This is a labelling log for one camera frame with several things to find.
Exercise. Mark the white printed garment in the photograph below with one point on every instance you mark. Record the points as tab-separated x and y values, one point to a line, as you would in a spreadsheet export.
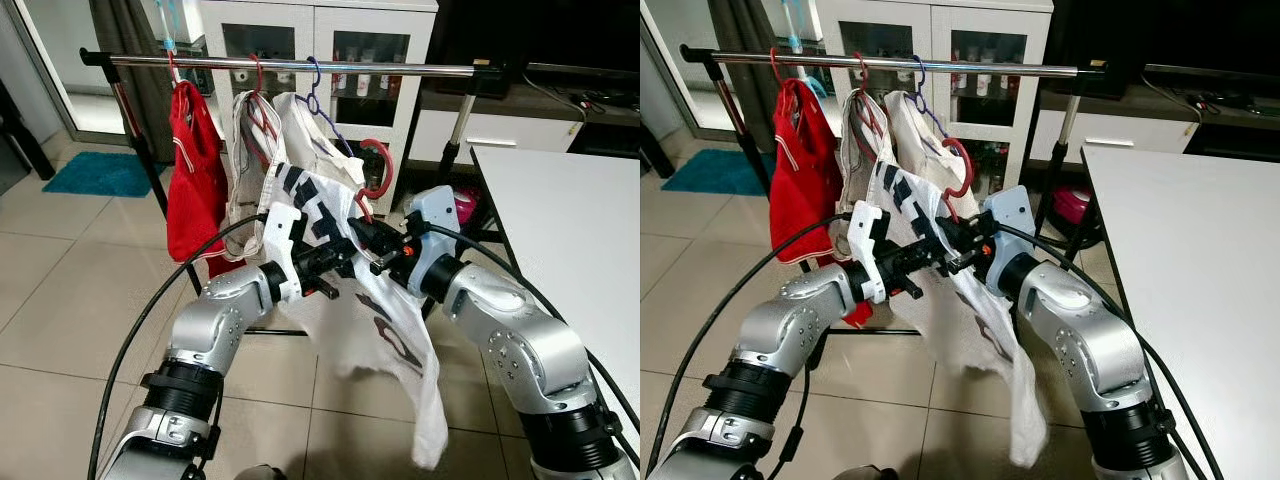
985	350
390	350

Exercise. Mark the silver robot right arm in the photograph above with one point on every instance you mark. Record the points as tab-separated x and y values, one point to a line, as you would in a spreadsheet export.
1090	340
520	340

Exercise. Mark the pink round appliance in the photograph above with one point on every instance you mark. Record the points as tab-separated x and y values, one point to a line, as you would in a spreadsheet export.
468	205
1072	205

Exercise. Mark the beige garment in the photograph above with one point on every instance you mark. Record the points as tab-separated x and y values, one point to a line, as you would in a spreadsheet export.
245	190
855	160

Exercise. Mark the red garment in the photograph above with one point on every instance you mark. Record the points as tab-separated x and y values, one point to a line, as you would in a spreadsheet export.
805	180
195	180

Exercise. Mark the white drawer tv console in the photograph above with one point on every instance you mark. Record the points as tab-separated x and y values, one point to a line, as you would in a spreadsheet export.
500	140
1130	130

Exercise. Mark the chrome and black clothes rack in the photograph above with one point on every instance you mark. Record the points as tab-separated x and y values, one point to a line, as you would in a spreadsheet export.
1020	69
400	69

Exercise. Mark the teal floor mat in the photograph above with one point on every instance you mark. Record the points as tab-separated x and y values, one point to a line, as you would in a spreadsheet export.
100	175
715	170

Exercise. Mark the white glass door cabinet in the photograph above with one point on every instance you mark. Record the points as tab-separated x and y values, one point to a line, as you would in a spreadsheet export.
318	30
935	20

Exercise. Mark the black television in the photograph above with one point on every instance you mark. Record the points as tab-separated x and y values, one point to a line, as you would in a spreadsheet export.
540	30
1160	30

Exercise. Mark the black furniture leg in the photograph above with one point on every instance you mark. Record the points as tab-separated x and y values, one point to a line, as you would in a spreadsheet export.
655	155
25	140

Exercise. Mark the dark grey curtain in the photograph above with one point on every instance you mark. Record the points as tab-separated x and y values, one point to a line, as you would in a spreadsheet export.
125	30
755	25

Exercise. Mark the white framed glass door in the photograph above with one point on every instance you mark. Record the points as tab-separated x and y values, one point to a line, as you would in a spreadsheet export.
690	60
70	60

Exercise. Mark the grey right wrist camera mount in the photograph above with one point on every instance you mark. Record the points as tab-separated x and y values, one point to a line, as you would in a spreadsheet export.
435	210
1008	212

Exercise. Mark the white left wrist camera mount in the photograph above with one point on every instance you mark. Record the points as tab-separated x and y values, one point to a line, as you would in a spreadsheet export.
280	225
862	228

